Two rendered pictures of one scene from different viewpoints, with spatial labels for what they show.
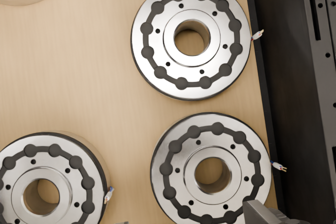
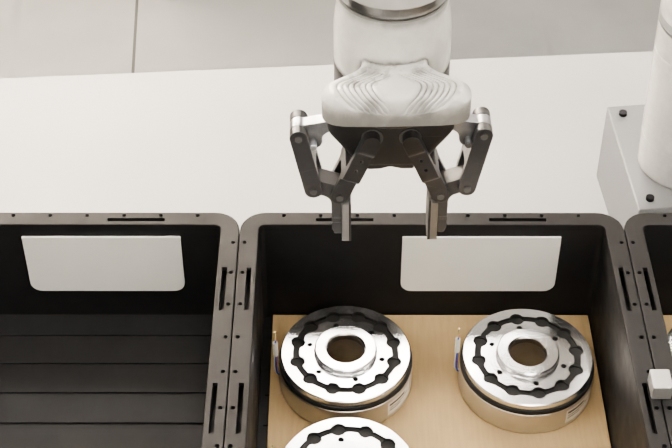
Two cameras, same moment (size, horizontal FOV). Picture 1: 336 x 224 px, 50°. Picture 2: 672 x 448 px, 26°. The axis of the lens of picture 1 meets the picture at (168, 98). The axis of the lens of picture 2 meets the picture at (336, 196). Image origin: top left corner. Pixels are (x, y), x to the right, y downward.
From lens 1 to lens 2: 89 cm
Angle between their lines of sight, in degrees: 49
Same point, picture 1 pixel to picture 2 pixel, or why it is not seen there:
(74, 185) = (492, 359)
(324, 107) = (247, 336)
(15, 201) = (554, 350)
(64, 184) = (502, 357)
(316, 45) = (244, 379)
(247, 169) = (307, 352)
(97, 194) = (469, 349)
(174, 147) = (381, 381)
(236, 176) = (320, 344)
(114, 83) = not seen: outside the picture
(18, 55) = not seen: outside the picture
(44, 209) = (529, 352)
